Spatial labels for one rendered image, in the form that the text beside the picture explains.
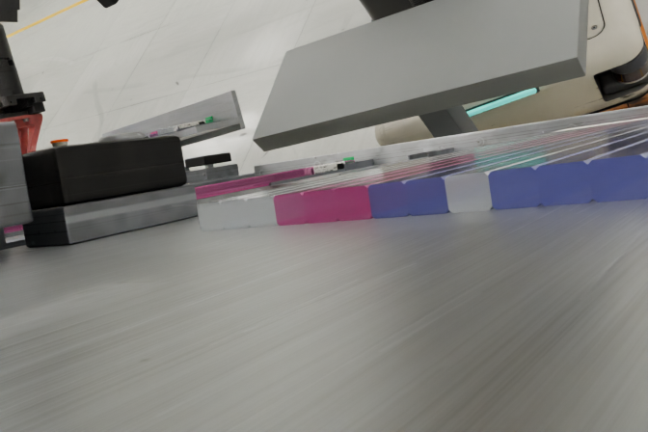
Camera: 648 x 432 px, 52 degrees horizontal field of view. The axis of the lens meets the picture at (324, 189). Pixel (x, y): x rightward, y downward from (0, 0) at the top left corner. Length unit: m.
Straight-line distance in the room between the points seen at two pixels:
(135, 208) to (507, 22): 0.83
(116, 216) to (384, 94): 0.82
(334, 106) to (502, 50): 0.31
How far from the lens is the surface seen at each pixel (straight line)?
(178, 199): 0.36
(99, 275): 0.19
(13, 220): 0.33
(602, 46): 1.48
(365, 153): 0.83
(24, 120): 1.02
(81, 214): 0.33
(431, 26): 1.18
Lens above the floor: 1.24
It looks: 38 degrees down
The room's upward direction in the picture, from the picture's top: 44 degrees counter-clockwise
